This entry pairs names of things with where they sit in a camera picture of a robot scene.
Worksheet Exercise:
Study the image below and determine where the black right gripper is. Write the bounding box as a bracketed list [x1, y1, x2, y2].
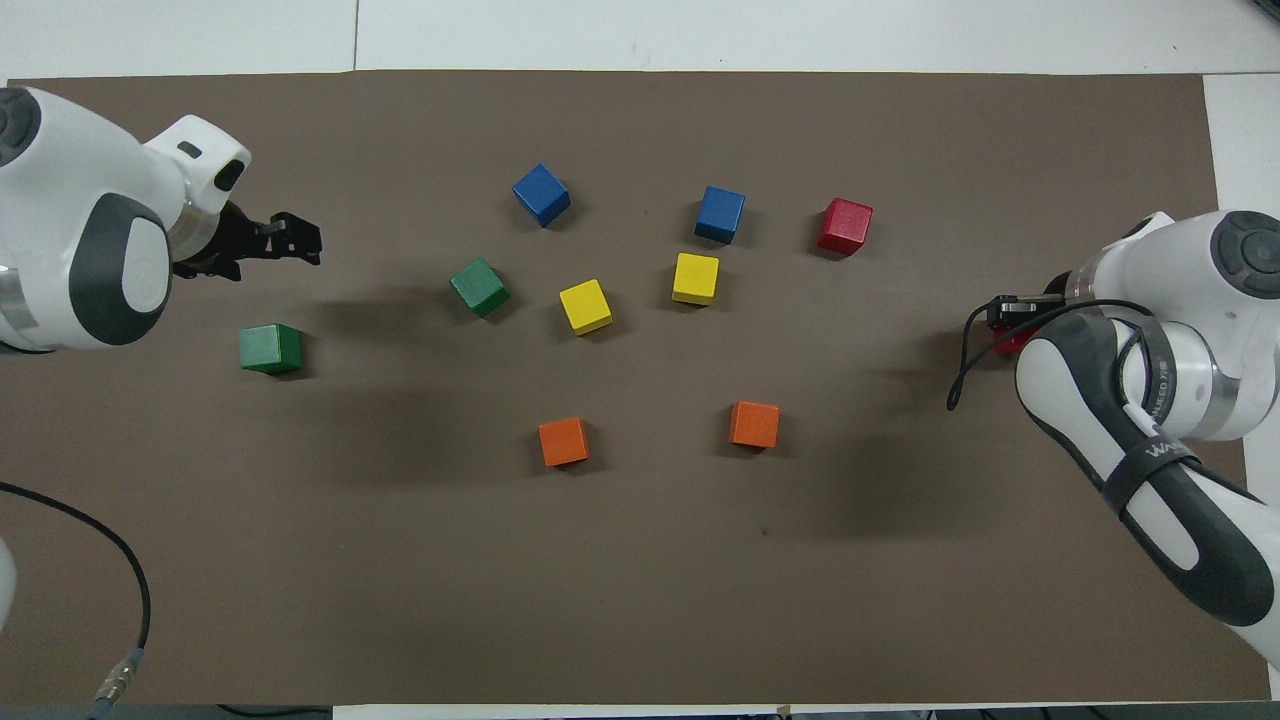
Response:
[987, 270, 1076, 343]

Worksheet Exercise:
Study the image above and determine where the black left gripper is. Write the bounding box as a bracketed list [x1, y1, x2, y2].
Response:
[172, 200, 324, 283]

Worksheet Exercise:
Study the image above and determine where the green wooden cube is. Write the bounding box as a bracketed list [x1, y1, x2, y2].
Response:
[239, 323, 304, 377]
[449, 257, 511, 319]

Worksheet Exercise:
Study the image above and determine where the blue wooden cube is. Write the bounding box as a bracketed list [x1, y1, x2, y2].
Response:
[512, 163, 572, 229]
[695, 185, 747, 246]

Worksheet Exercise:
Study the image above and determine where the orange wooden cube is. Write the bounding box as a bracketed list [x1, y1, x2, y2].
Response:
[538, 416, 591, 468]
[729, 400, 781, 450]

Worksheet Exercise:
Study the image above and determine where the yellow wooden cube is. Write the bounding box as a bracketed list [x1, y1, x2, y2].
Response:
[671, 252, 721, 307]
[558, 278, 614, 336]

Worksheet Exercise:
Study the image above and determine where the brown table mat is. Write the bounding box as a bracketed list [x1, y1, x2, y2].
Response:
[0, 68, 1273, 707]

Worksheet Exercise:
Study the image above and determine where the black velcro cable strap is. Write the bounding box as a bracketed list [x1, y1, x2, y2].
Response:
[1103, 436, 1203, 517]

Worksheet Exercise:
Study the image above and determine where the black floor cable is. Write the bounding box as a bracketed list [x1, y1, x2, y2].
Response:
[215, 703, 333, 720]

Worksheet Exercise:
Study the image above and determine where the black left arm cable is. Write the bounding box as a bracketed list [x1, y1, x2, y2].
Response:
[0, 481, 153, 720]

